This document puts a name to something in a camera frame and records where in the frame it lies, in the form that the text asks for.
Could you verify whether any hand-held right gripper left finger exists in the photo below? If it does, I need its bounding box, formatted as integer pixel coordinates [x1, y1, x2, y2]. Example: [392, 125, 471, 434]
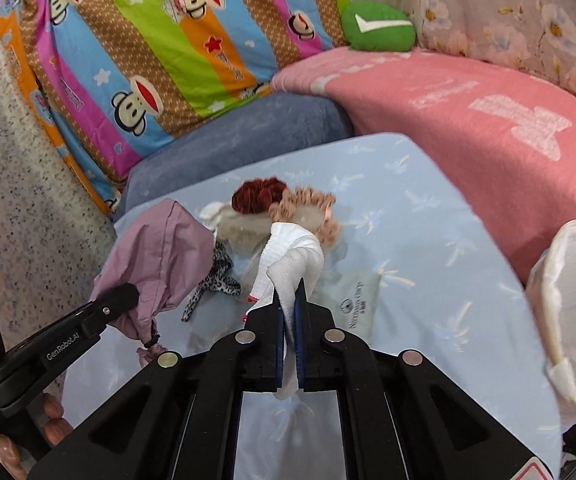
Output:
[28, 292, 290, 480]

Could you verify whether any light blue printed sheet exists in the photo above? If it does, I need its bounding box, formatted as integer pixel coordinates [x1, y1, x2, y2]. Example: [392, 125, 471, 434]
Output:
[60, 132, 564, 480]

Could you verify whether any pink blanket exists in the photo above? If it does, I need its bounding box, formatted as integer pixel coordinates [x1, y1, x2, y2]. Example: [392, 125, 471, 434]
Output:
[270, 47, 576, 286]

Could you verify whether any pink fluffy scrunchie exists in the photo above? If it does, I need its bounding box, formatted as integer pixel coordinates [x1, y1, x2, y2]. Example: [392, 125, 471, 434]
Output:
[270, 186, 342, 249]

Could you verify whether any green round cushion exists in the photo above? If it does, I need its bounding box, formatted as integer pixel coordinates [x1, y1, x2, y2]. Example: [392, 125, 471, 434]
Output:
[340, 0, 417, 53]

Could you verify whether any striped monkey print pillow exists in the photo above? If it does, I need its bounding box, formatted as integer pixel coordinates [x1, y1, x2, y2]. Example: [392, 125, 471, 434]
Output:
[0, 0, 354, 216]

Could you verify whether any blue-grey cushion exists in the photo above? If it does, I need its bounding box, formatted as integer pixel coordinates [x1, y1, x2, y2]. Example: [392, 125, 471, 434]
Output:
[113, 91, 355, 221]

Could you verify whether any mauve cloth garment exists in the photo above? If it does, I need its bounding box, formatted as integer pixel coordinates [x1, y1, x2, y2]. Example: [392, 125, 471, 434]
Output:
[90, 199, 216, 368]

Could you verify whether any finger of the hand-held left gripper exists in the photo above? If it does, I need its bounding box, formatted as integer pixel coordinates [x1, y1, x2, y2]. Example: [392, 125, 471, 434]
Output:
[90, 282, 141, 330]

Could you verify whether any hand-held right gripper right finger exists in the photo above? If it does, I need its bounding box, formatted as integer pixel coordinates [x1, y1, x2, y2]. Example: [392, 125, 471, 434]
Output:
[293, 280, 554, 480]

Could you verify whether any white trash bag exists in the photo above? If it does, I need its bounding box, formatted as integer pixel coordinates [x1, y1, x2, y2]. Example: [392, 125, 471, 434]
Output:
[525, 219, 576, 422]

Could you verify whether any dark red velvet scrunchie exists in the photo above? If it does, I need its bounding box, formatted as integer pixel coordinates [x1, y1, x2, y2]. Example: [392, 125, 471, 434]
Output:
[231, 177, 289, 217]

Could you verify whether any leopard print hair tie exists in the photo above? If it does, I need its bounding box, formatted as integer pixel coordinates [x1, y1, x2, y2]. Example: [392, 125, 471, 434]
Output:
[182, 242, 243, 323]

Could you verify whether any beige sheer cloth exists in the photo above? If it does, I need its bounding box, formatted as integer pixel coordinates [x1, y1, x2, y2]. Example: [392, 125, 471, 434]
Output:
[216, 207, 276, 256]

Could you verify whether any grey floral pillow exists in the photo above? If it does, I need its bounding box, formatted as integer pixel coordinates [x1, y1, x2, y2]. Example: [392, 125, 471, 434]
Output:
[338, 0, 576, 106]

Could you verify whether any person's left hand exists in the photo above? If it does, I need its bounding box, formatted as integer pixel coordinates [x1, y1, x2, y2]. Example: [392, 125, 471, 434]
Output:
[0, 392, 75, 480]

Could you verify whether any grey printed pouch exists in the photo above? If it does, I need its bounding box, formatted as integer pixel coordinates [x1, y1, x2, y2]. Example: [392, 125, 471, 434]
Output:
[318, 270, 384, 339]

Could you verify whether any white sock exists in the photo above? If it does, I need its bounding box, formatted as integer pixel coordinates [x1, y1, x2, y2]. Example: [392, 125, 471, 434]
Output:
[199, 201, 227, 233]
[248, 221, 325, 401]

